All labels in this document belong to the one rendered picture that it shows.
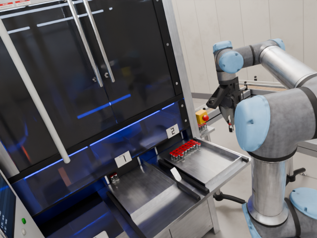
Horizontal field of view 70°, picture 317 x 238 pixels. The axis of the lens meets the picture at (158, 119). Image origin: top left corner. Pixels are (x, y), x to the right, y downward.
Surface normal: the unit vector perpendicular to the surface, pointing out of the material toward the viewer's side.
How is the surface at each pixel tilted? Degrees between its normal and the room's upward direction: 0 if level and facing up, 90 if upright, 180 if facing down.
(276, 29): 90
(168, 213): 0
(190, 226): 90
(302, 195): 8
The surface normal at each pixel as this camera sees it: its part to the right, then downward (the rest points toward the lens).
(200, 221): 0.55, 0.20
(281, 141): 0.00, 0.60
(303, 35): -0.72, 0.43
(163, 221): -0.25, -0.89
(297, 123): -0.11, 0.22
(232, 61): -0.06, 0.41
